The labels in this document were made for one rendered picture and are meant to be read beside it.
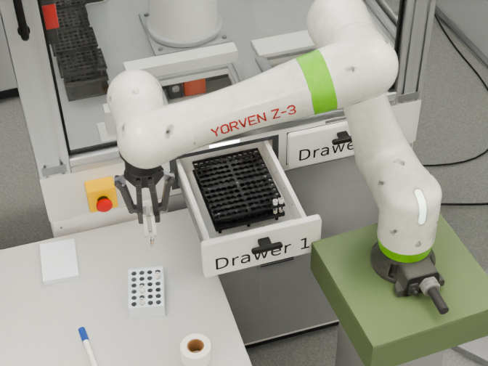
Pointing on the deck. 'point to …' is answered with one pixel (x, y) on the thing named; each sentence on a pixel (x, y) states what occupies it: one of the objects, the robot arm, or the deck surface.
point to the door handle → (21, 20)
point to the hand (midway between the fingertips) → (149, 221)
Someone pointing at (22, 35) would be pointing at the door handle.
